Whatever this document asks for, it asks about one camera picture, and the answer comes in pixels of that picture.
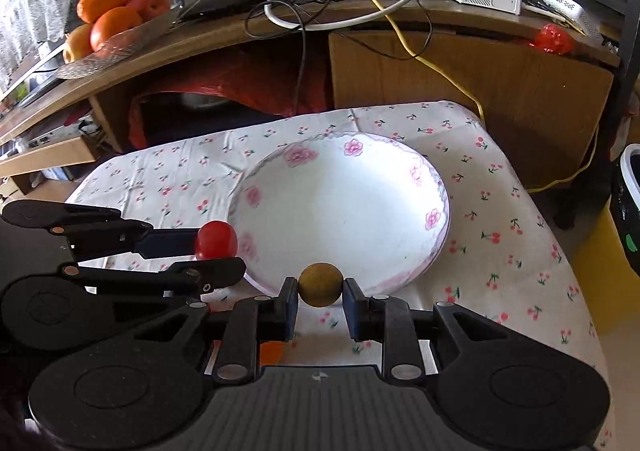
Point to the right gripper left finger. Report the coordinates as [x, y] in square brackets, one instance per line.
[251, 323]

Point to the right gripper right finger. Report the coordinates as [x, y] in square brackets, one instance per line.
[387, 320]

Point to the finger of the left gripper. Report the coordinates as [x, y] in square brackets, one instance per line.
[92, 232]
[182, 278]

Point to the bright red tomato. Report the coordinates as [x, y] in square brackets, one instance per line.
[216, 240]

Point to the white floral plate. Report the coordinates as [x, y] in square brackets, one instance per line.
[369, 205]

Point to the yellow apple in bowl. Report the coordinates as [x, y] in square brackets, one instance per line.
[77, 45]

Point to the glass fruit bowl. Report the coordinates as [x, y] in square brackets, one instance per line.
[120, 47]

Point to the orange in bowl front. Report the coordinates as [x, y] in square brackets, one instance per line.
[113, 22]

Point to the red bag under desk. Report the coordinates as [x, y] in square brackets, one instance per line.
[230, 88]

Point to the red apple in bowl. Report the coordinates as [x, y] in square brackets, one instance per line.
[149, 9]

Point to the black bag trash bin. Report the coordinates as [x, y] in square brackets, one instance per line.
[625, 202]

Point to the wooden curved desk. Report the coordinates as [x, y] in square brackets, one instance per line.
[543, 109]

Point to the red plastic bag on desk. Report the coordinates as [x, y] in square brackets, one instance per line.
[554, 40]

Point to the white small device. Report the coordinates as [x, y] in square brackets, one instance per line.
[575, 14]

